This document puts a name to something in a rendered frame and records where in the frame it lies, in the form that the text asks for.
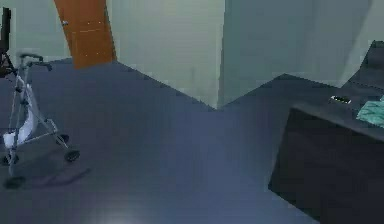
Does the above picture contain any teal cloth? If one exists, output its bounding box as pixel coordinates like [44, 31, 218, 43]
[355, 95, 384, 129]

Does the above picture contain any black phone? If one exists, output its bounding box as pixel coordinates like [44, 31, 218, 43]
[329, 95, 353, 105]

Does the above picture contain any orange wooden room door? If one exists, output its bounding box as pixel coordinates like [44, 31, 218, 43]
[53, 0, 118, 70]

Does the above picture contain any black furniture piece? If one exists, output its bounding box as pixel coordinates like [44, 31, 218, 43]
[0, 7, 17, 79]

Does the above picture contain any grey wheeled walker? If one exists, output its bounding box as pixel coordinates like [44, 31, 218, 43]
[0, 52, 81, 190]

